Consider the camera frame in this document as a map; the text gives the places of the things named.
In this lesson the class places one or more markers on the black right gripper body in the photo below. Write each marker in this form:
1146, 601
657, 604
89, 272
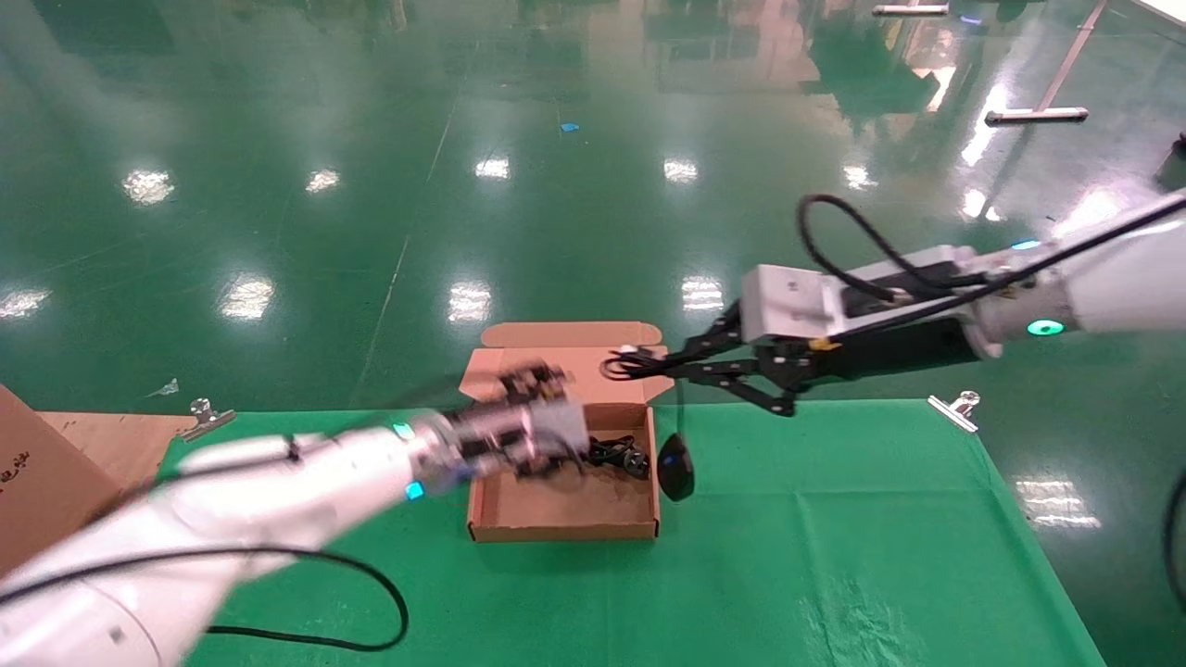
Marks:
889, 357

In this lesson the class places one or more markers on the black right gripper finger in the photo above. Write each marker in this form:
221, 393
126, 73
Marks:
732, 350
760, 382

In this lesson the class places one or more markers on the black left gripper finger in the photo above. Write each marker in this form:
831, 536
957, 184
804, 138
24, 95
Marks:
551, 468
536, 383

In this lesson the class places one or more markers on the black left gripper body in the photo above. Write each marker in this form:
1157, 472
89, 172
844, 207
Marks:
496, 443

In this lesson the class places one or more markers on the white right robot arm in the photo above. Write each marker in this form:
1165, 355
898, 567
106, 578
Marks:
1121, 287

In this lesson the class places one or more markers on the open flat cardboard box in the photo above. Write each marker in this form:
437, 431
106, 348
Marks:
574, 505

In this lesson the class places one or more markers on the tall printed cardboard box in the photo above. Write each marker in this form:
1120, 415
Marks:
42, 482

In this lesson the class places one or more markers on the silver binder clip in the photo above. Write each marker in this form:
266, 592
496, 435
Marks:
206, 419
954, 410

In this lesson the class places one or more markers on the green table cloth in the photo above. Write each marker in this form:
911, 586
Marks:
788, 556

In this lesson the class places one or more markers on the white stand foot bar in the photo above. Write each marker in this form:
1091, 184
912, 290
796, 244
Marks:
910, 10
1036, 116

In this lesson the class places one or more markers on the clear tape scrap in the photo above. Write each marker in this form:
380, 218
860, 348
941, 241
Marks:
167, 388

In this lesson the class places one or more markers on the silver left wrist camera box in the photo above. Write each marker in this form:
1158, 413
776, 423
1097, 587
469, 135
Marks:
561, 428

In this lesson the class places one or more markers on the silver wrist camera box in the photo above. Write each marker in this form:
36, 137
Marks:
788, 301
561, 428

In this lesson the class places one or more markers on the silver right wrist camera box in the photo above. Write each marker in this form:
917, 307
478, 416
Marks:
788, 301

